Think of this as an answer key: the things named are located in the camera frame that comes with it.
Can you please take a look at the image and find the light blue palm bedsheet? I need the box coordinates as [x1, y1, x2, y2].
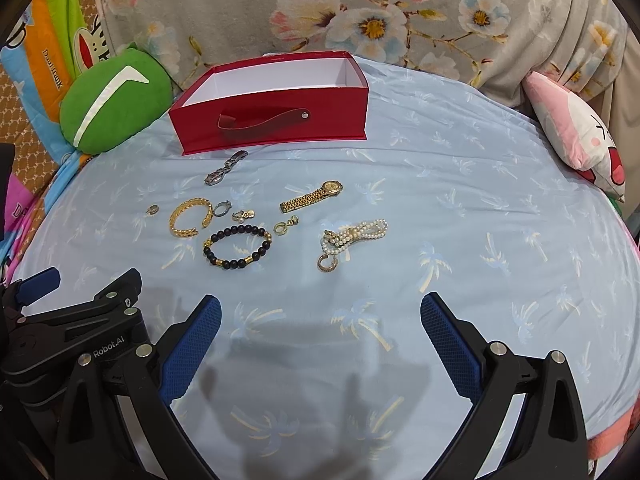
[17, 61, 639, 479]

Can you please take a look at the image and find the colourful cartoon bedspread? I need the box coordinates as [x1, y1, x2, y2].
[1, 0, 113, 283]

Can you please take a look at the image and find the gold chain bangle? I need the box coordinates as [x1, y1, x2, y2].
[168, 197, 214, 238]

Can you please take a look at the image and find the pink cartoon pillow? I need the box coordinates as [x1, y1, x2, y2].
[523, 72, 626, 203]

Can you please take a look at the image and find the silver wrist watch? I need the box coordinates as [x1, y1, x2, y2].
[204, 150, 248, 186]

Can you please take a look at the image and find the pearl bracelet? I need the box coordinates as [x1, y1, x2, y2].
[320, 218, 390, 256]

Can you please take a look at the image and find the red jewelry box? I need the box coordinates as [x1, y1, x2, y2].
[168, 51, 369, 155]

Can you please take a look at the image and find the gold crystal earring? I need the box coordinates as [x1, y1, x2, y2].
[273, 214, 299, 236]

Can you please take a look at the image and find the grey floral blanket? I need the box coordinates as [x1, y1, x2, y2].
[89, 0, 640, 122]

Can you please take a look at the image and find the gold wrist watch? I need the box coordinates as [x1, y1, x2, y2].
[280, 180, 344, 214]

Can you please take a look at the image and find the black bead bracelet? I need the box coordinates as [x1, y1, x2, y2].
[202, 224, 274, 270]

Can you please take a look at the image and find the gold clasp earring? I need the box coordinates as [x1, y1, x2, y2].
[232, 210, 255, 223]

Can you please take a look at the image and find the green round cushion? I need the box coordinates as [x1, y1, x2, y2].
[60, 47, 172, 155]

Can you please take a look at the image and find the silver hoop earring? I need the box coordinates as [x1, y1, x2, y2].
[213, 200, 232, 218]

